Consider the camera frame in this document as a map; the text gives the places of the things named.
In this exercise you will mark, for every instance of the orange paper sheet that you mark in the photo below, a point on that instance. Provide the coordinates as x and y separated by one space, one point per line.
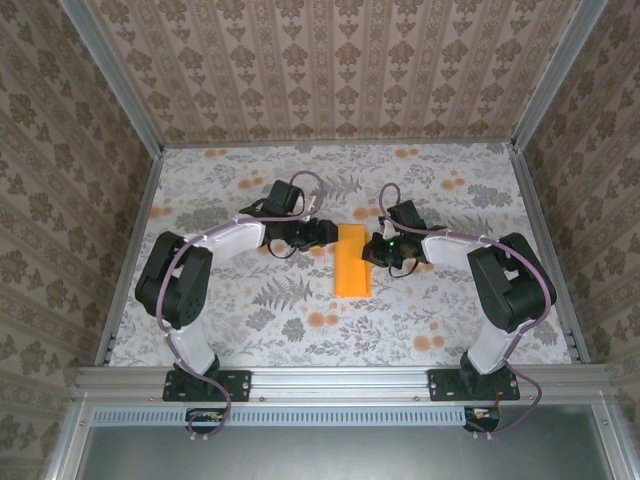
352 265

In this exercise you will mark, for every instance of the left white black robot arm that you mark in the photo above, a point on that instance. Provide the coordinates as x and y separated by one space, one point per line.
175 280

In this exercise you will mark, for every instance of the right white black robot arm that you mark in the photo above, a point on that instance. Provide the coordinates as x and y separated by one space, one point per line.
520 290

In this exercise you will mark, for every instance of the grey metal sheet panel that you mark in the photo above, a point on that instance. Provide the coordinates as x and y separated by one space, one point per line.
340 455

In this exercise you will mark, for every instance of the floral patterned table cover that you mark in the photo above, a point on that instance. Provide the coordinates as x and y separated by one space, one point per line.
350 330

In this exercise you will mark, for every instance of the thin aluminium table rail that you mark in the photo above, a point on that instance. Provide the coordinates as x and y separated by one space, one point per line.
340 144

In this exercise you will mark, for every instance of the wide aluminium frame rail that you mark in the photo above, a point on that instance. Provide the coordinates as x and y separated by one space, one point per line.
340 382

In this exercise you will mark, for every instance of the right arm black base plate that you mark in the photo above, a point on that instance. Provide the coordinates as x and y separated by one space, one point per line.
442 386

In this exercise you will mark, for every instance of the aluminium side rail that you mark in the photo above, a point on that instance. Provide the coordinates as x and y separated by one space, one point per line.
534 200
144 200

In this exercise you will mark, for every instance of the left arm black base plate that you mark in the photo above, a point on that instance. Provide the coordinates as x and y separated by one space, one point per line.
240 386

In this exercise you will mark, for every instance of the aluminium corner post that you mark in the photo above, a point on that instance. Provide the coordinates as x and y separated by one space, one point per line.
555 75
115 80

